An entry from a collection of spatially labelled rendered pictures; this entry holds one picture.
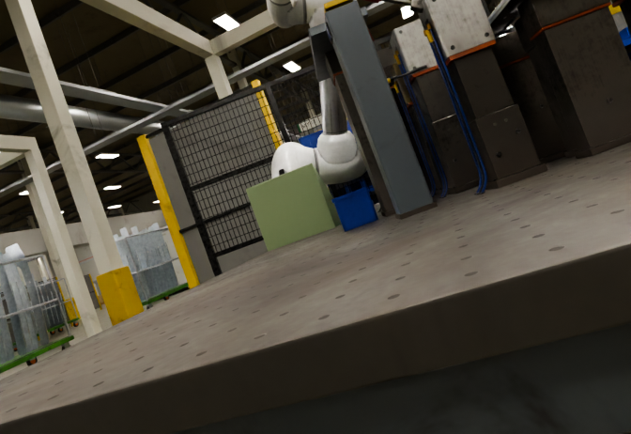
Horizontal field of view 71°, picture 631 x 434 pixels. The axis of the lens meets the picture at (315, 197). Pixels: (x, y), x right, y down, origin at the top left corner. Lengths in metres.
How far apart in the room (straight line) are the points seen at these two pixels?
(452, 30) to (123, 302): 8.20
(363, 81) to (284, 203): 0.82
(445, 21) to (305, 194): 0.93
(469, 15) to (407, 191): 0.33
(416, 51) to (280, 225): 0.84
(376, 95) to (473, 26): 0.21
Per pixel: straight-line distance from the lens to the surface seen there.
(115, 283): 8.72
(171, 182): 4.20
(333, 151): 1.75
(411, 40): 1.11
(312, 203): 1.60
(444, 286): 0.28
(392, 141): 0.89
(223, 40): 6.39
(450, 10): 0.87
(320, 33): 1.06
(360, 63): 0.92
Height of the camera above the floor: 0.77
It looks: 2 degrees up
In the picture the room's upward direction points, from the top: 20 degrees counter-clockwise
